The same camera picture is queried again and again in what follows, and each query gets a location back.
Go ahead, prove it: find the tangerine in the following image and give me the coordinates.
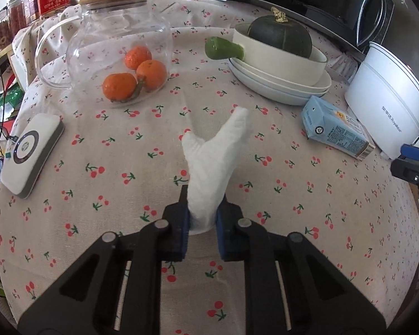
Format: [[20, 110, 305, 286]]
[[102, 73, 139, 101], [136, 59, 168, 92], [125, 45, 153, 70]]

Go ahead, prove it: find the white device with grey ring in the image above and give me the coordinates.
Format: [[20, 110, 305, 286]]
[[0, 113, 65, 199]]

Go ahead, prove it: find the cherry print tablecloth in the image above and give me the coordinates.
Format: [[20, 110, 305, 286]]
[[0, 0, 419, 335]]

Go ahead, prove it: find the glass teapot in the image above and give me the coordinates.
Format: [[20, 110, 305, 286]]
[[35, 0, 173, 107]]

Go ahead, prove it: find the white plate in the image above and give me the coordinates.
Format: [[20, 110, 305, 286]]
[[229, 58, 332, 95], [230, 68, 330, 106]]

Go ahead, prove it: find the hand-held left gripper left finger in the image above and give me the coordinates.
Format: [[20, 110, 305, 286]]
[[17, 185, 191, 335]]

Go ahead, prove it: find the green vegetable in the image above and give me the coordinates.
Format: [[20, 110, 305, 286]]
[[205, 37, 246, 61]]

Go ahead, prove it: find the blue milk carton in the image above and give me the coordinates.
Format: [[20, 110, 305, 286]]
[[301, 95, 376, 161]]

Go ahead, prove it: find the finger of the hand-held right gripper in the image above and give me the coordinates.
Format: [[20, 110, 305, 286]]
[[391, 158, 419, 196], [400, 143, 419, 164]]

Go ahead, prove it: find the glass spice jar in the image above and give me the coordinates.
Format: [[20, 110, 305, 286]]
[[0, 7, 13, 51], [6, 0, 27, 33], [23, 0, 41, 26]]

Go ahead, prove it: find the white electric pot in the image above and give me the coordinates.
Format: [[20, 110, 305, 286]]
[[344, 41, 419, 159]]

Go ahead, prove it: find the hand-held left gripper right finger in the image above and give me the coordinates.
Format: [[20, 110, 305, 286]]
[[216, 196, 387, 335]]

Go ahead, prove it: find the white paper tissue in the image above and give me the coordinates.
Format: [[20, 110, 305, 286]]
[[181, 106, 252, 236]]

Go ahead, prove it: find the green package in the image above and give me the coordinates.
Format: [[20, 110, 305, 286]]
[[0, 87, 23, 113]]

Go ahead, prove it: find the white bowl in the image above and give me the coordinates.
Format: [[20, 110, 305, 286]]
[[232, 24, 328, 86]]

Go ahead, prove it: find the dark green pumpkin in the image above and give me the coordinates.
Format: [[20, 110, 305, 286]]
[[248, 7, 313, 59]]

